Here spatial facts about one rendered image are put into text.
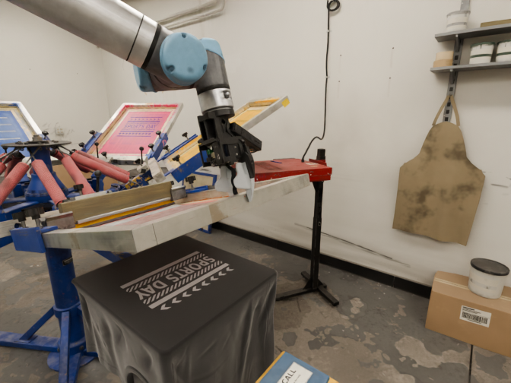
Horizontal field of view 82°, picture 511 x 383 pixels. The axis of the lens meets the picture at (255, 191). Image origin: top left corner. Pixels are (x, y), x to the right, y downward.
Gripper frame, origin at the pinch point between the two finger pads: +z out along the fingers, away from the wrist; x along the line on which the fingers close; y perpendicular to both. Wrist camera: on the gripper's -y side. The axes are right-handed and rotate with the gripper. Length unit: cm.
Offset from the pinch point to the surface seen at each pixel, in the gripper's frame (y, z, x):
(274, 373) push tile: 13.1, 32.9, 10.0
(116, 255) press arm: 2, 16, -71
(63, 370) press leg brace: 15, 77, -140
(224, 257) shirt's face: -17.6, 23.4, -31.6
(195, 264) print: -7.7, 22.2, -36.0
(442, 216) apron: -192, 59, 12
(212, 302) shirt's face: 3.3, 27.6, -16.8
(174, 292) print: 6.8, 24.3, -28.3
